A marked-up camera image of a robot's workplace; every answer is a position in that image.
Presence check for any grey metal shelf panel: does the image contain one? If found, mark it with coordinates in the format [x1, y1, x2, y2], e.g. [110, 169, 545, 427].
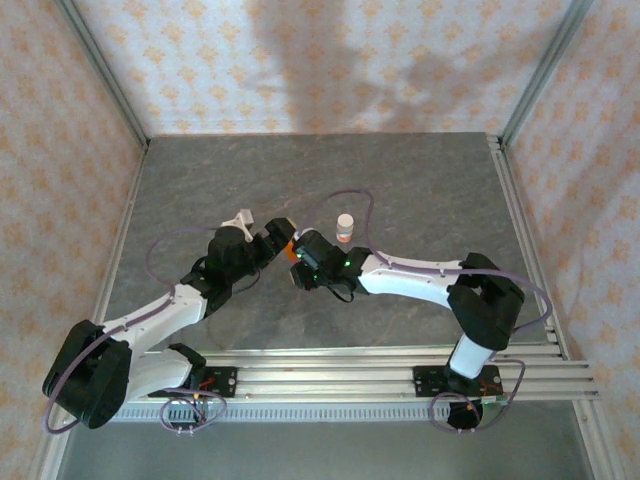
[54, 419, 596, 480]

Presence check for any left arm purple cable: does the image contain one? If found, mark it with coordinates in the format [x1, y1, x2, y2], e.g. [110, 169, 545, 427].
[43, 225, 221, 435]

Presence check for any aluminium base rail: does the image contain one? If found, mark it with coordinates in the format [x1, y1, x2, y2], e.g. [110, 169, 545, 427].
[114, 347, 601, 404]

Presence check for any aluminium side rail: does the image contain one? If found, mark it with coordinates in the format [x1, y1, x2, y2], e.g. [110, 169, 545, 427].
[82, 144, 149, 359]
[487, 133, 571, 361]

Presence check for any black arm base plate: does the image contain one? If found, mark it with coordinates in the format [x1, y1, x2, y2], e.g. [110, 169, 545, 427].
[149, 366, 239, 400]
[412, 364, 503, 400]

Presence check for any grey slotted cable duct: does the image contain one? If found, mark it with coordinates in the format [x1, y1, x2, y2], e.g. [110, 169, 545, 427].
[112, 403, 451, 424]

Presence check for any purple cable loop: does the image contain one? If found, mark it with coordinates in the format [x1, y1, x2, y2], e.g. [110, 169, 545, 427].
[159, 388, 226, 436]
[430, 360, 526, 434]

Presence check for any aluminium frame post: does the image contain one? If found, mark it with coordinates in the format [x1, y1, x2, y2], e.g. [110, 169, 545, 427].
[499, 0, 596, 149]
[53, 0, 151, 151]

